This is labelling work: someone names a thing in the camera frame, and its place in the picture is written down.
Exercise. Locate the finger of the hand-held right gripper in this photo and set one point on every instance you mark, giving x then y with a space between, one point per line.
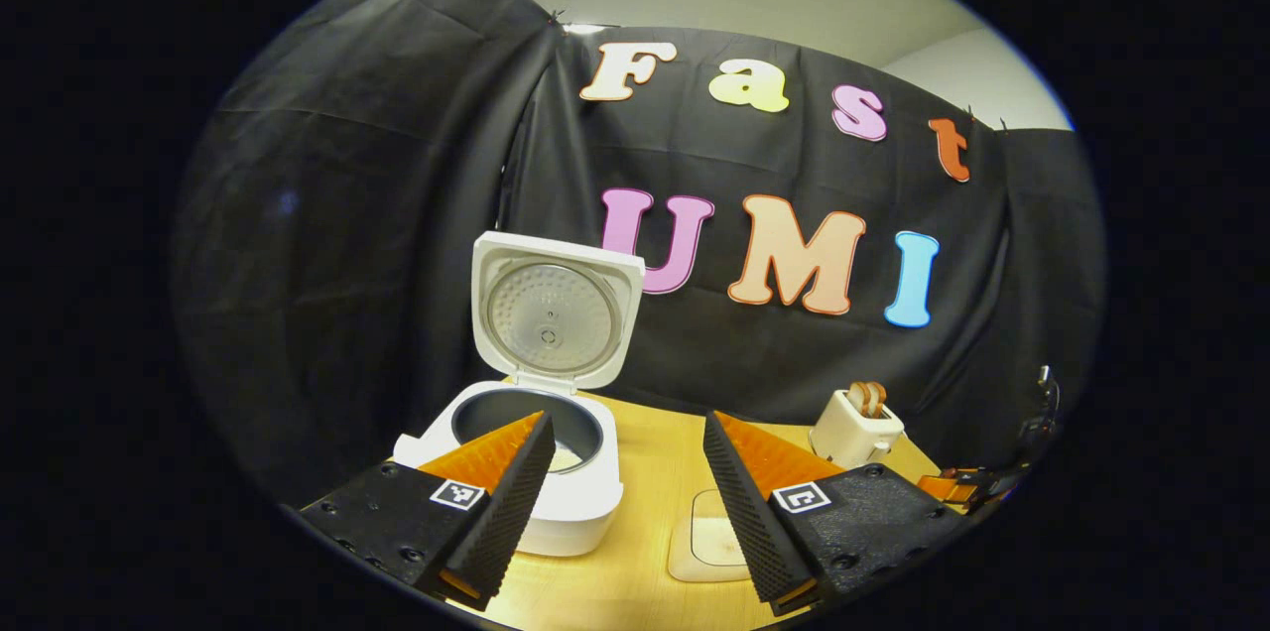
943 487

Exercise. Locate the white rice cooker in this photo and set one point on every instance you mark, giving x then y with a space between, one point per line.
551 314

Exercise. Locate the clear tray of rice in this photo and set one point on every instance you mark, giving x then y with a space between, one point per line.
709 542

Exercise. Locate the black backdrop cloth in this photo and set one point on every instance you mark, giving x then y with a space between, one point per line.
347 264

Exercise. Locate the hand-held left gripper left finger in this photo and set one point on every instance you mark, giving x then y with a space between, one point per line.
506 502

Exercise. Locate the brown bread slice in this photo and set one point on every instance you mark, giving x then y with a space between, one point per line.
877 398
858 400

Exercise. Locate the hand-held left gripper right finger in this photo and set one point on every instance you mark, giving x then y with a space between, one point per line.
749 502

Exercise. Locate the white toaster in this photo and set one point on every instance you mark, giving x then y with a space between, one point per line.
853 433

